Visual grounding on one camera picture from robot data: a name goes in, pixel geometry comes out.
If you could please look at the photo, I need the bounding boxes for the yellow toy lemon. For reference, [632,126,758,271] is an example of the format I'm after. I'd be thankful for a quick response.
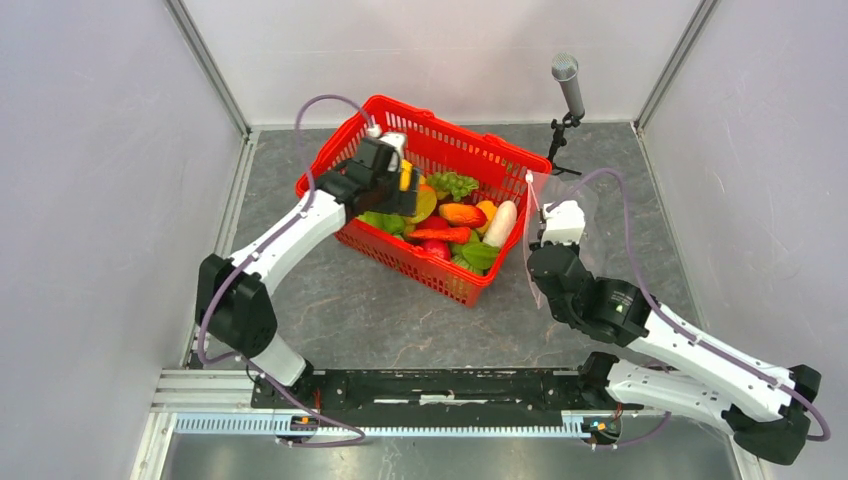
[398,159,421,193]

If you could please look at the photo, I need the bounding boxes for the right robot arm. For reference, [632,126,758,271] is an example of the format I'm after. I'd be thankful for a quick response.
[526,242,822,466]

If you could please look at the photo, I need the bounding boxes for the green toy grapes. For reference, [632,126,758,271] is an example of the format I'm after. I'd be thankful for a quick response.
[426,171,480,202]

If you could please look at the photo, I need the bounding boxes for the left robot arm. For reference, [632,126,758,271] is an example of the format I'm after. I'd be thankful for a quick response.
[195,133,420,408]

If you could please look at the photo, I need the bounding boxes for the white toy radish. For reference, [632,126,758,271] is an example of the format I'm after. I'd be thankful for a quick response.
[482,200,517,248]

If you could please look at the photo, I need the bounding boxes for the green toy pepper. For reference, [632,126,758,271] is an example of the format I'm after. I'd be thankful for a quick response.
[358,211,406,235]

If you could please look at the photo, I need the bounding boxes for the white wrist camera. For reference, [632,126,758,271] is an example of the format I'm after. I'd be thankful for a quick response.
[365,124,408,172]
[539,200,586,245]

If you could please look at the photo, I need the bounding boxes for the grey microphone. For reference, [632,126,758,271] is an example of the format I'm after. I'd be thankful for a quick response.
[551,52,585,120]

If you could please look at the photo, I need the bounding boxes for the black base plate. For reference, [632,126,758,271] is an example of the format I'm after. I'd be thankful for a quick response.
[292,368,620,427]

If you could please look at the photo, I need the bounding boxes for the yellow green toy starfruit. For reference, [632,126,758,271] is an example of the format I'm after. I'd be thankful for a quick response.
[405,184,438,224]

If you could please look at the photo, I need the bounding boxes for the orange toy carrot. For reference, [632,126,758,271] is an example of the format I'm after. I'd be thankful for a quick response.
[408,227,473,244]

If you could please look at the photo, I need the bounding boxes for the black microphone tripod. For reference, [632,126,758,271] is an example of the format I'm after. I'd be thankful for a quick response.
[547,113,582,177]

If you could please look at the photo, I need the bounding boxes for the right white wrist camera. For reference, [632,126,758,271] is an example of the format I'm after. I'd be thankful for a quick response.
[539,200,586,245]

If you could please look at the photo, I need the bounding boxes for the red toy apple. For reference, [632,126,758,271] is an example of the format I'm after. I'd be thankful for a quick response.
[420,239,452,262]

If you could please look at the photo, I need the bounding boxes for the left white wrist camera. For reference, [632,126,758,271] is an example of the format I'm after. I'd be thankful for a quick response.
[365,124,408,172]

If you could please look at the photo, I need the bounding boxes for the clear zip top bag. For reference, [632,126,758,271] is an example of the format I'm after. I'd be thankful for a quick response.
[521,170,607,310]

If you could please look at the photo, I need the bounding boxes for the aluminium frame rail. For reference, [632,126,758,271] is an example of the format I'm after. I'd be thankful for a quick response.
[130,370,614,479]

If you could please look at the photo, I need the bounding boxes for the orange red toy mango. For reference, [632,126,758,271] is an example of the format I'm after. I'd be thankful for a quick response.
[438,203,488,229]

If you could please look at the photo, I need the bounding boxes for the red plastic basket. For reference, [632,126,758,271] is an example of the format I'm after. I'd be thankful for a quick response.
[311,95,551,307]

